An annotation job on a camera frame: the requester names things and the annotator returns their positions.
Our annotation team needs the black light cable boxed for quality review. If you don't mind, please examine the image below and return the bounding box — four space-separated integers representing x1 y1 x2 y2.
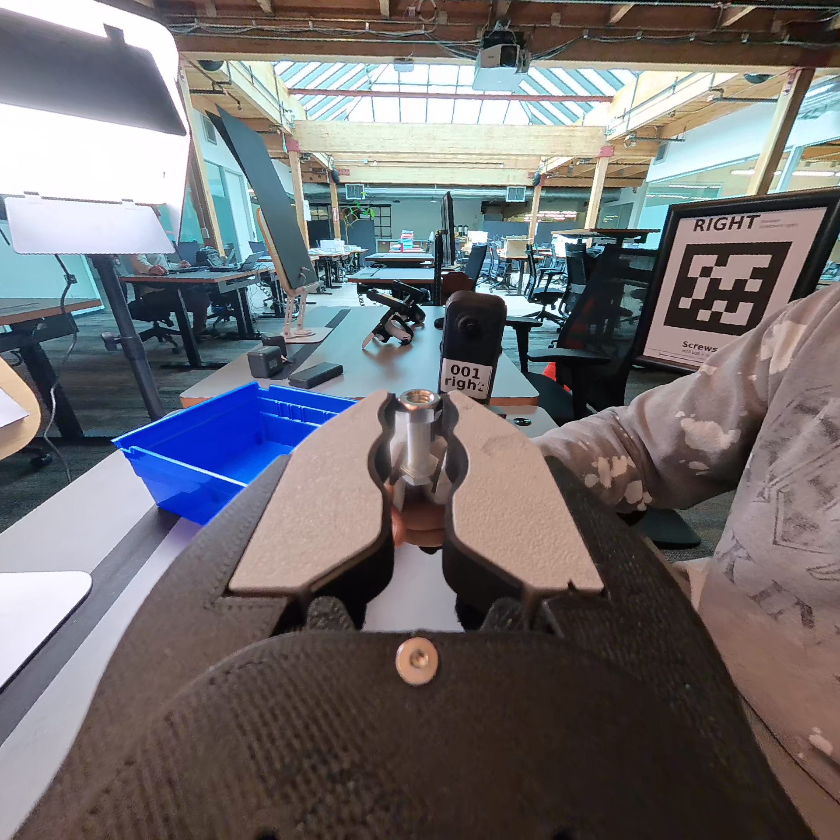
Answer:
39 252 80 487

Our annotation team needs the row of black office chairs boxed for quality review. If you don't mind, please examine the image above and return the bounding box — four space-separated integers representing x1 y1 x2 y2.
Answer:
459 239 592 309

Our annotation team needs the black light stand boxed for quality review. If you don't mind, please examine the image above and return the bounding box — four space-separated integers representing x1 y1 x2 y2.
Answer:
92 252 165 421

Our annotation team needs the wooden-top office desk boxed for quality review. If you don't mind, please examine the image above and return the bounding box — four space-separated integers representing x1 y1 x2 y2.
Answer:
0 297 105 441
118 266 277 368

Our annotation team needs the thin black monitor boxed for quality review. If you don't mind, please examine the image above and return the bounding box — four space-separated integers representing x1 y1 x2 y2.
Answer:
438 190 456 271

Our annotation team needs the ceiling projector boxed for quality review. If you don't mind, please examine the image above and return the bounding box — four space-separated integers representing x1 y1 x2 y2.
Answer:
471 28 532 93

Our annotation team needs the black tilted panel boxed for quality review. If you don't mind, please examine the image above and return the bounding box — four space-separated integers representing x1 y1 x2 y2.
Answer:
205 104 320 294

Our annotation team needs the person's right forearm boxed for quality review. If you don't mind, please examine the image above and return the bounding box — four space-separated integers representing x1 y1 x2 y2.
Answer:
533 282 815 516

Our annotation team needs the framed checkered marker sign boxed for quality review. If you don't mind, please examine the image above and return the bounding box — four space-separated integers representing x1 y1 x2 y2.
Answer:
632 189 840 376

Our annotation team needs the wooden board stand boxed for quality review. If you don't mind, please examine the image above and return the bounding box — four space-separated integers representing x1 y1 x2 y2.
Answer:
256 209 334 347

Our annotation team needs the black flat box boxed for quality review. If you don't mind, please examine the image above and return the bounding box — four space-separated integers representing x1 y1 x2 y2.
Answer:
287 362 345 389

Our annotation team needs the white document stand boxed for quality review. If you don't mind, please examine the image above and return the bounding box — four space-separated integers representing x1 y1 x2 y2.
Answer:
0 570 94 690

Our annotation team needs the black mesh office chair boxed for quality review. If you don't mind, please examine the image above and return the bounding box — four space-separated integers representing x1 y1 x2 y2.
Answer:
505 244 665 424

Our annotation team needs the person's right hand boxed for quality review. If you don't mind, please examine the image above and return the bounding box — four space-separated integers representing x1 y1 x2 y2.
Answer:
390 502 447 551

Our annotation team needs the blue plastic bin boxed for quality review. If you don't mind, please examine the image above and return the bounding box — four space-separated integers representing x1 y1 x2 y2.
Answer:
112 381 361 526

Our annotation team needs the grey neighbouring desk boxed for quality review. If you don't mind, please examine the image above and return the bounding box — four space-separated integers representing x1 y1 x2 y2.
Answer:
179 305 540 409

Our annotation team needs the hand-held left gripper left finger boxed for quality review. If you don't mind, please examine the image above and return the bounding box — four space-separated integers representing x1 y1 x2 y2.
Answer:
227 389 396 627

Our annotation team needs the wooden document board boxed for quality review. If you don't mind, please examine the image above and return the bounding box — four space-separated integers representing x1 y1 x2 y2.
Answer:
0 356 42 462

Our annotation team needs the silver hex bolt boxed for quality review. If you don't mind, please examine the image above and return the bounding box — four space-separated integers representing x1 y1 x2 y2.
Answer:
395 388 442 468

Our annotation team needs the studio light panel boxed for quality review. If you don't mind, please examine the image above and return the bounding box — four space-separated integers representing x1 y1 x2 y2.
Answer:
0 0 193 257

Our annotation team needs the person's torso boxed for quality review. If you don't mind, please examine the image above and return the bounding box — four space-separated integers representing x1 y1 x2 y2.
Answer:
669 367 840 808

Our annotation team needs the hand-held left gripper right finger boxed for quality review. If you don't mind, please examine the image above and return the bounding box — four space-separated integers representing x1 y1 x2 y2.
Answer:
441 390 606 627

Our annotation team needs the idle black gripper tool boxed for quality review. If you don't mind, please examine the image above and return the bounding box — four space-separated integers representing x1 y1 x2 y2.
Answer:
361 279 427 352

